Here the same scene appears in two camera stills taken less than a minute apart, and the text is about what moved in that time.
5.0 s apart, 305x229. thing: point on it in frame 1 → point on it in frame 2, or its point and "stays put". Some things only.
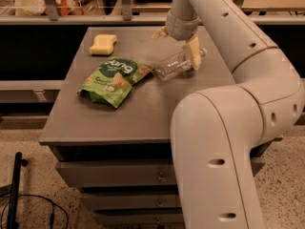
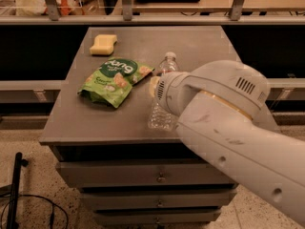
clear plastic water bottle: (174, 64) → (160, 117)
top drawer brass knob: (161, 178) stays put
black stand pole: (13, 205) stays put
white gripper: (180, 29) → (170, 94)
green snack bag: (111, 82) stays put
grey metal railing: (53, 17) stays put
